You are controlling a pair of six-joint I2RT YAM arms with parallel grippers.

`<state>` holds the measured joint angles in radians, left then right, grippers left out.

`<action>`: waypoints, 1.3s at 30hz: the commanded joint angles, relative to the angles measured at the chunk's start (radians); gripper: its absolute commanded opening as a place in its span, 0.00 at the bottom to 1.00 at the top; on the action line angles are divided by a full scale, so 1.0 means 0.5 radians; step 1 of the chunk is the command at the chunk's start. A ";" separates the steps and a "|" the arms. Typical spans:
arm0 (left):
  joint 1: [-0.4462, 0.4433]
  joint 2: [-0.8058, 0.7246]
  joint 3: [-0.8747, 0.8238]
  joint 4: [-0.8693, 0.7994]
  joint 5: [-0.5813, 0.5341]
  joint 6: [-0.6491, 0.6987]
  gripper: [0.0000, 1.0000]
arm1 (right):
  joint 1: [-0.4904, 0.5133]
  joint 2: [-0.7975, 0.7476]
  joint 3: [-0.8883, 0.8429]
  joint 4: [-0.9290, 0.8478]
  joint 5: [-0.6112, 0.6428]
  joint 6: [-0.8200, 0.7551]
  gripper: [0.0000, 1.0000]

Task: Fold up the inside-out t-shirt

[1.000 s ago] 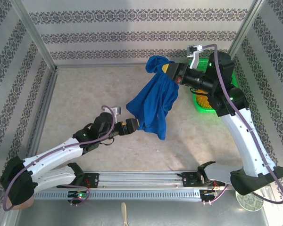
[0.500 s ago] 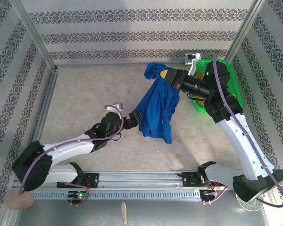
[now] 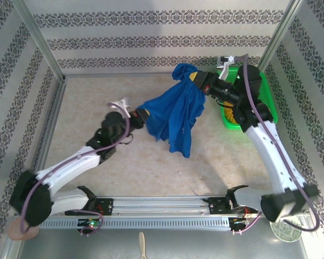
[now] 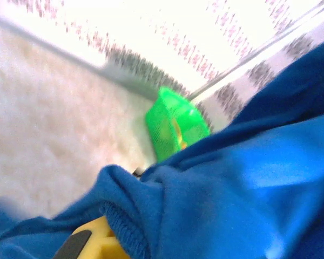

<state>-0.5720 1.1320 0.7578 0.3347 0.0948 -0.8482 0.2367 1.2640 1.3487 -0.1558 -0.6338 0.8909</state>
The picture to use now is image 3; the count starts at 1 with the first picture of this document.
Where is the yellow crumpled cloth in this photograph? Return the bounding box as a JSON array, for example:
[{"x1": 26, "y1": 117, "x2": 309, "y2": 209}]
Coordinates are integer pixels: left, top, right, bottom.
[{"x1": 223, "y1": 101, "x2": 241, "y2": 127}]

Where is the green plastic basket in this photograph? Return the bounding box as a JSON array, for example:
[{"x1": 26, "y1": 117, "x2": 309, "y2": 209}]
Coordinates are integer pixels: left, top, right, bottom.
[{"x1": 215, "y1": 69, "x2": 279, "y2": 131}]

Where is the aluminium frame rail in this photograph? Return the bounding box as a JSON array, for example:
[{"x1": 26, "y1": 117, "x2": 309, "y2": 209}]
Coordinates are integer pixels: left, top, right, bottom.
[
  {"x1": 26, "y1": 77, "x2": 68, "y2": 196},
  {"x1": 63, "y1": 71, "x2": 176, "y2": 79}
]

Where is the blue t-shirt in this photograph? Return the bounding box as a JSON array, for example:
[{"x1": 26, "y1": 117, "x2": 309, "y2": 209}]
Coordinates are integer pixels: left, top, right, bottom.
[{"x1": 144, "y1": 63, "x2": 207, "y2": 159}]

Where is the pink translucent cup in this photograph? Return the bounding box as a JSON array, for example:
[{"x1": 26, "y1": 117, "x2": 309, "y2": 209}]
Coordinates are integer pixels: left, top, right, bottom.
[{"x1": 8, "y1": 220, "x2": 40, "y2": 241}]

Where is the green patterned white bowl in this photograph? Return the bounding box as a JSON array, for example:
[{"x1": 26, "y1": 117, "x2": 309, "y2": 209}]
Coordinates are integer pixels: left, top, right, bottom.
[{"x1": 269, "y1": 218, "x2": 303, "y2": 242}]

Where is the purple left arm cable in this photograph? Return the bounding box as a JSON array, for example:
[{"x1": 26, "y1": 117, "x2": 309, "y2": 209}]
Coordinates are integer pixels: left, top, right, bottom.
[{"x1": 18, "y1": 101, "x2": 132, "y2": 236}]

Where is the small circuit board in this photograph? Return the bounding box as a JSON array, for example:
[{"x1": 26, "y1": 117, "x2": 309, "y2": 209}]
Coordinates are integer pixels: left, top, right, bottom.
[
  {"x1": 230, "y1": 217, "x2": 253, "y2": 226},
  {"x1": 77, "y1": 219, "x2": 102, "y2": 229}
]

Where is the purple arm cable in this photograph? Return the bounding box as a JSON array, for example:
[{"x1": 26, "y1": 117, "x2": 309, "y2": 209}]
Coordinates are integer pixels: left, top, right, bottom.
[
  {"x1": 231, "y1": 53, "x2": 321, "y2": 235},
  {"x1": 18, "y1": 101, "x2": 132, "y2": 236}
]

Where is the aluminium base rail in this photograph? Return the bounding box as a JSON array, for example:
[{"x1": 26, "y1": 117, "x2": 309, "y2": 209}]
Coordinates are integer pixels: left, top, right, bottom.
[{"x1": 15, "y1": 195, "x2": 307, "y2": 218}]

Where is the wooden spatula handle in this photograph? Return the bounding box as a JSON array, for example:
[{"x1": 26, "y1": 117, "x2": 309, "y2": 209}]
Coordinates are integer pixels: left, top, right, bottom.
[{"x1": 138, "y1": 231, "x2": 147, "y2": 259}]

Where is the slotted grey cable duct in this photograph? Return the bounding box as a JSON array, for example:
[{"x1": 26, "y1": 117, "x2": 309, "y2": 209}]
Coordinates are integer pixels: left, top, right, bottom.
[{"x1": 33, "y1": 217, "x2": 230, "y2": 230}]

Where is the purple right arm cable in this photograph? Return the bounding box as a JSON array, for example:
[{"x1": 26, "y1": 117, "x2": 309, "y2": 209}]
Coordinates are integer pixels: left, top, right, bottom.
[{"x1": 231, "y1": 53, "x2": 321, "y2": 235}]

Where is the aluminium frame post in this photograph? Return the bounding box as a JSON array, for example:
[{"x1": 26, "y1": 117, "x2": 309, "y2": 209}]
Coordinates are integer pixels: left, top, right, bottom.
[
  {"x1": 12, "y1": 0, "x2": 65, "y2": 81},
  {"x1": 256, "y1": 0, "x2": 305, "y2": 72}
]

